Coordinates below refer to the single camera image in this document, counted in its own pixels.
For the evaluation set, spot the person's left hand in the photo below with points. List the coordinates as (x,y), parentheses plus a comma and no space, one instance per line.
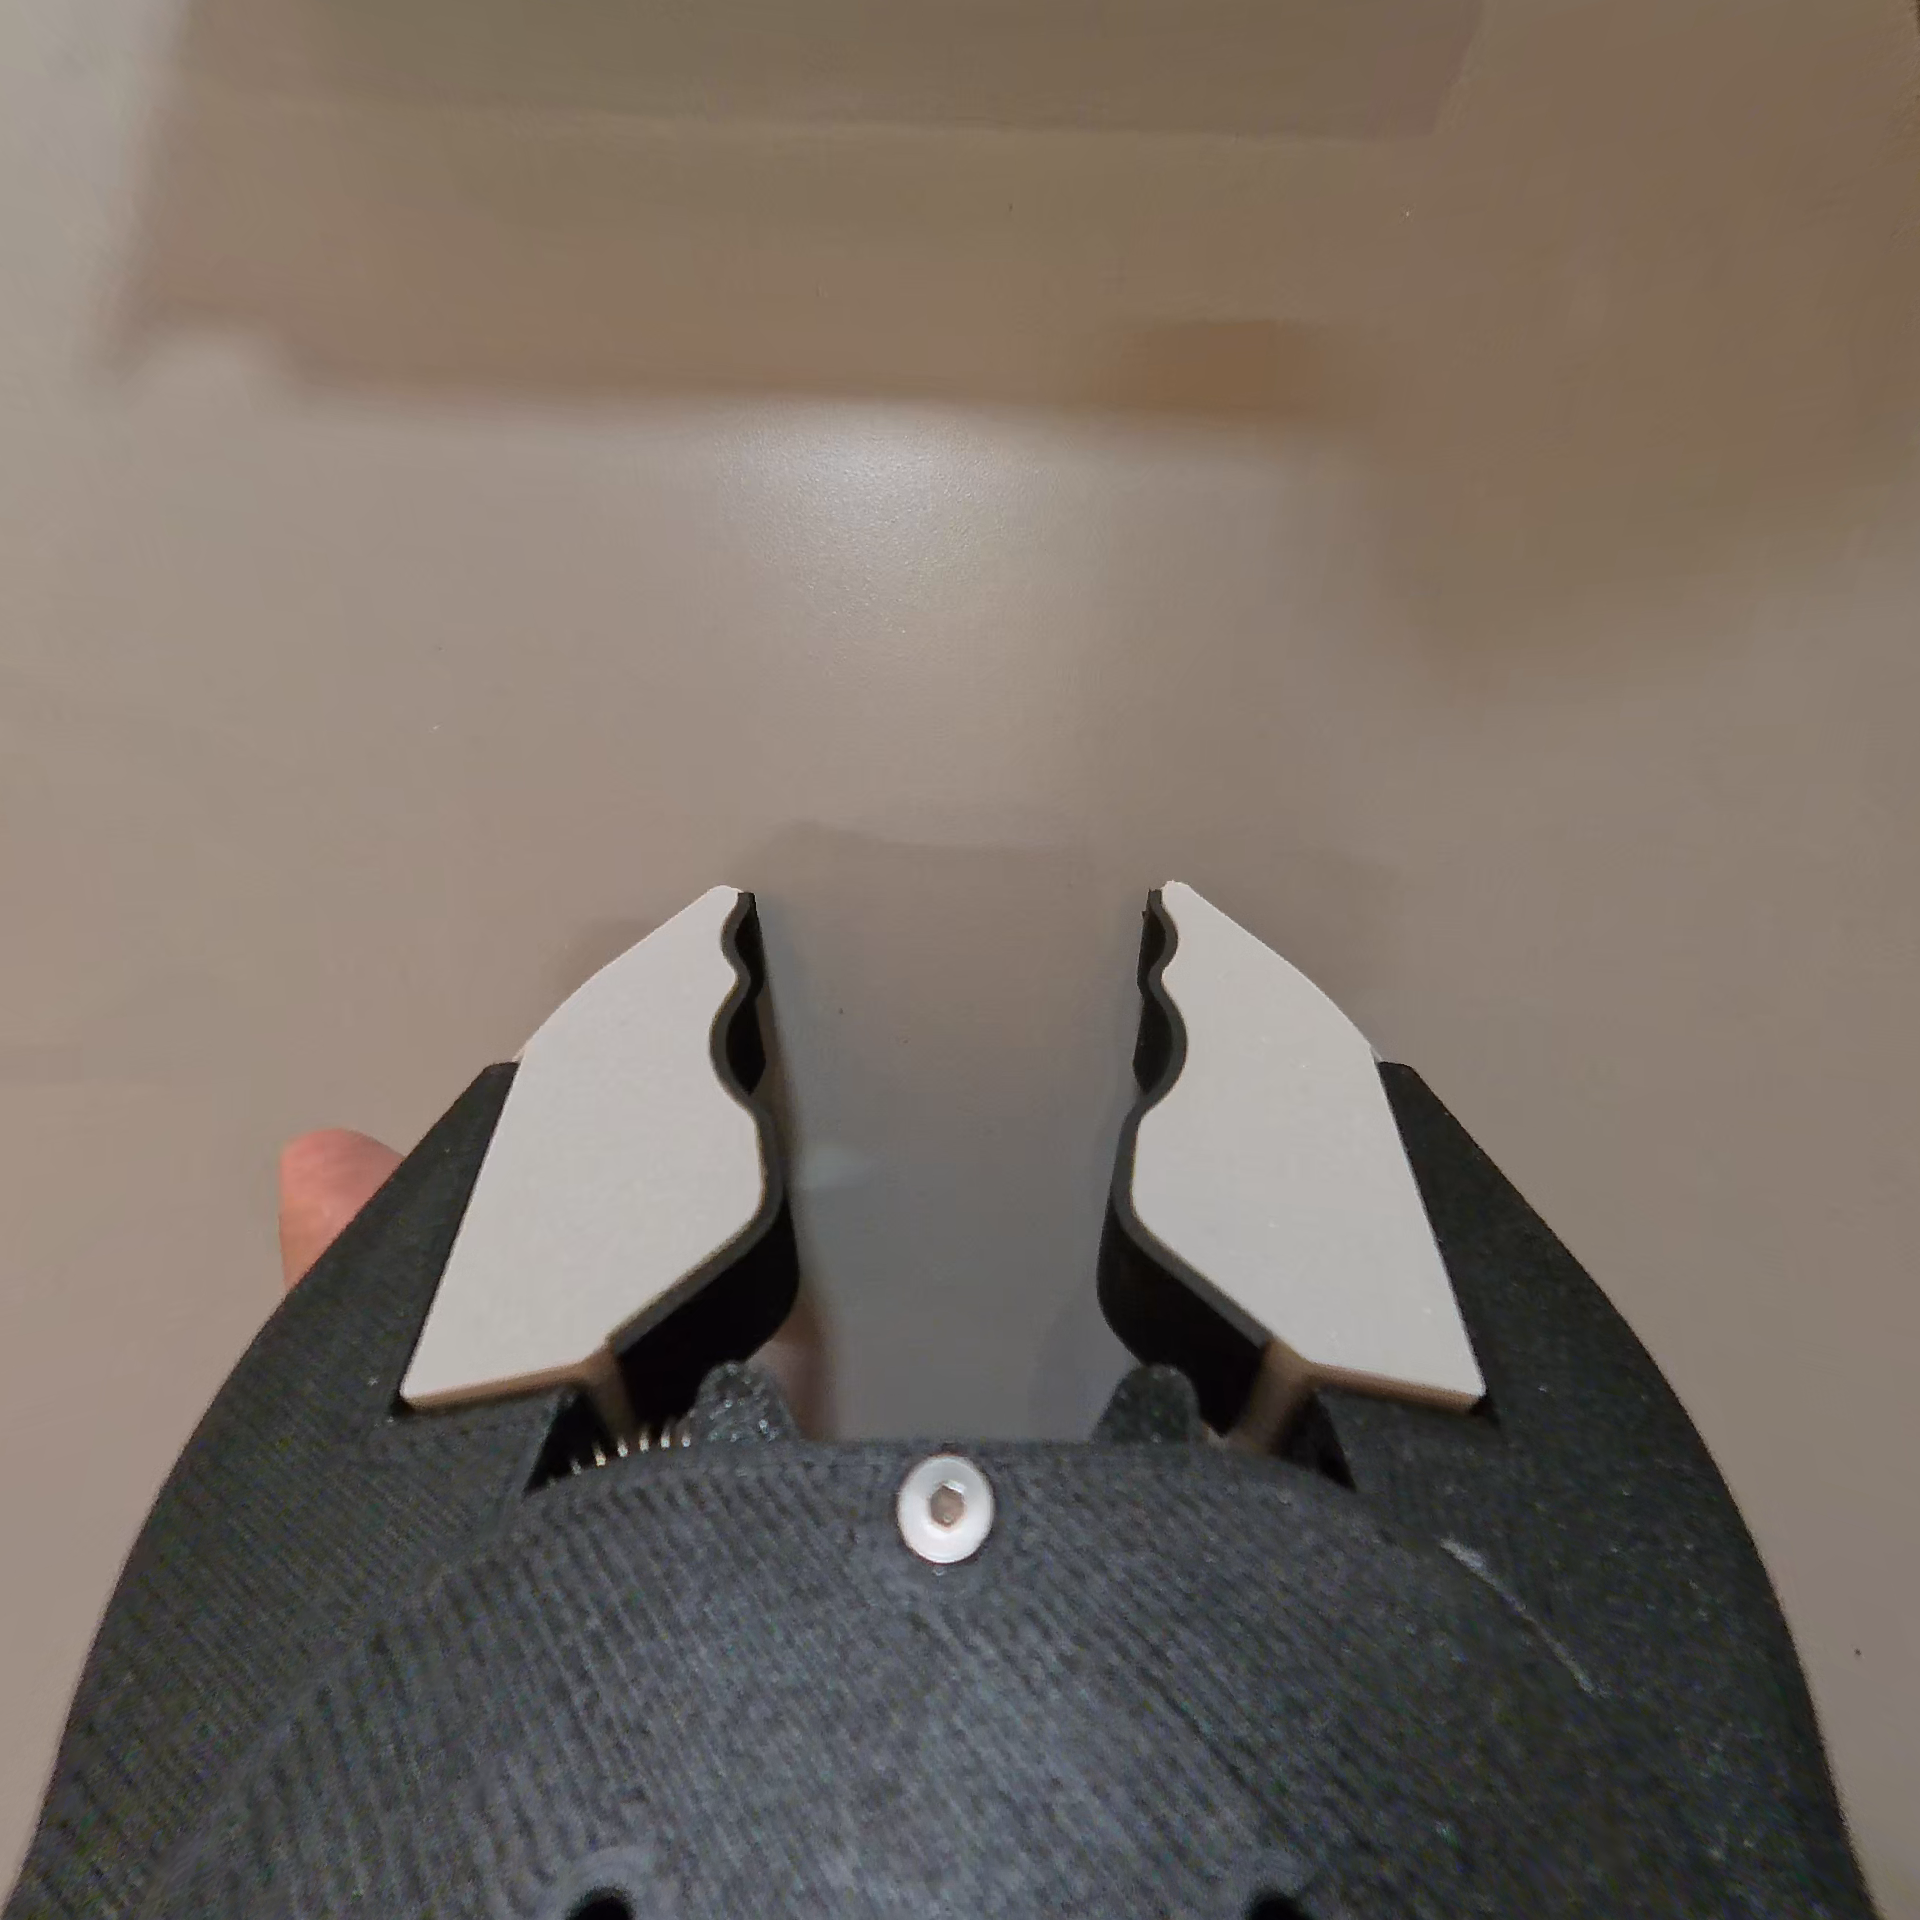
(329,1193)

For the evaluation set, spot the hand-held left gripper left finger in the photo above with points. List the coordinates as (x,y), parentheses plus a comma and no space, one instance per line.
(615,1171)

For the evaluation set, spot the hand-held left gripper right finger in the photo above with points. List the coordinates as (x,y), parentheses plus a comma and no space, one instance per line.
(1289,1185)

